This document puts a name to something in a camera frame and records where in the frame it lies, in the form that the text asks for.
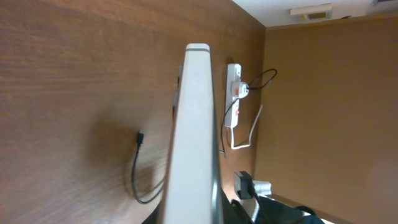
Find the black USB charging cable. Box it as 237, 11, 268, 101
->
130, 68, 278, 205

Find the black Samsung Galaxy smartphone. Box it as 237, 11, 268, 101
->
157, 43, 223, 224

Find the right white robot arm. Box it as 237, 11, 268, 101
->
221, 192, 325, 224

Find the white power strip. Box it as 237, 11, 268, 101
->
224, 63, 241, 128

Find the white ceiling light fixture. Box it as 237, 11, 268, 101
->
289, 3, 333, 21

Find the white power strip cord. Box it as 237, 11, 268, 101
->
229, 104, 264, 151

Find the white USB wall charger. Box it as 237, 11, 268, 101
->
231, 81, 249, 98

